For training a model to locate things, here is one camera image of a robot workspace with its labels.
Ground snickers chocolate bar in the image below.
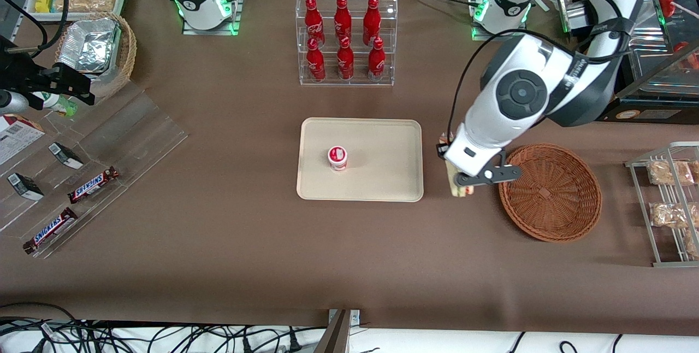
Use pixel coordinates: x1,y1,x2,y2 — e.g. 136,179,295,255
67,166,120,205
22,207,79,256

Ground small steel tray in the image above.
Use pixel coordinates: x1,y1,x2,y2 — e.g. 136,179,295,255
628,36,672,69

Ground aluminium right arm base plate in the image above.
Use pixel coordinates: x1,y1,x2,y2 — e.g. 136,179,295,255
182,0,247,36

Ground red cola bottle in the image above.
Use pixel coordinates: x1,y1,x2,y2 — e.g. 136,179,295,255
336,37,355,81
304,0,326,48
367,37,387,82
305,37,327,83
334,0,353,42
363,0,382,46

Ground light brown wicker basket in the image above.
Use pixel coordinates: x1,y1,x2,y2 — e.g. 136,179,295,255
54,11,138,85

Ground red food on skewer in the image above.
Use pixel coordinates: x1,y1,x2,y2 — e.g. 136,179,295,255
655,0,695,18

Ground large steel tray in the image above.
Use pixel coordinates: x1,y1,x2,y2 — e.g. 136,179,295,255
635,0,665,37

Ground black cable bundle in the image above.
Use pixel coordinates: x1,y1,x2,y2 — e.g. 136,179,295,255
0,302,329,353

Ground clear acrylic stepped shelf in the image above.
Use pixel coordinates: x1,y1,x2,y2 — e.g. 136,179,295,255
0,80,189,260

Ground black food display case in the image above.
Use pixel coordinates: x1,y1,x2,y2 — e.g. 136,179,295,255
596,0,699,123

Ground red white yogurt cup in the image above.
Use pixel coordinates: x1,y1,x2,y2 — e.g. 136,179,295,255
327,145,349,172

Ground white green drink bottle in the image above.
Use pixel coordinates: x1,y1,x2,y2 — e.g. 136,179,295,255
32,91,79,118

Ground clear acrylic bottle rack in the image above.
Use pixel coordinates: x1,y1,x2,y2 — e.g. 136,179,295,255
296,0,398,87

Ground beige rectangular tray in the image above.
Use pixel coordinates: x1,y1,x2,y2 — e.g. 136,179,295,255
296,117,424,203

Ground round brown wicker basket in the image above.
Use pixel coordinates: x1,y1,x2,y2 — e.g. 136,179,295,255
498,143,603,243

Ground metal table edge bracket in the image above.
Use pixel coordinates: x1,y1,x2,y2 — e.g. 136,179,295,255
313,309,362,353

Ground triangular sandwich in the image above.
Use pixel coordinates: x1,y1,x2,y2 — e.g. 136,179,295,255
440,133,476,199

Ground silver metal bracket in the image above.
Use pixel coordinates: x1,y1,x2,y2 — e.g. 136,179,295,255
556,0,588,35

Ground white box with barcodes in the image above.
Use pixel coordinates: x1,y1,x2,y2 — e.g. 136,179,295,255
0,114,46,166

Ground grey metal wire rack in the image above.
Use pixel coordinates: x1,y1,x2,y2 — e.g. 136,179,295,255
625,141,699,268

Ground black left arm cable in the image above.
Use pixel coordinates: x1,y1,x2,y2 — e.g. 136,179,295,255
447,0,634,146

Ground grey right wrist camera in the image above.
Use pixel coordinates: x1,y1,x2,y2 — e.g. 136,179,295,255
0,90,29,115

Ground small black white box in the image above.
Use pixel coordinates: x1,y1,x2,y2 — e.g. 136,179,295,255
48,142,85,170
7,172,45,202

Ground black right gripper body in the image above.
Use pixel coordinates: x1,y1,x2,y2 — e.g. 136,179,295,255
0,36,42,95

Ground aluminium left arm base plate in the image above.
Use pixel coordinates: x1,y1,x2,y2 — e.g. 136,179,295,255
471,21,530,43

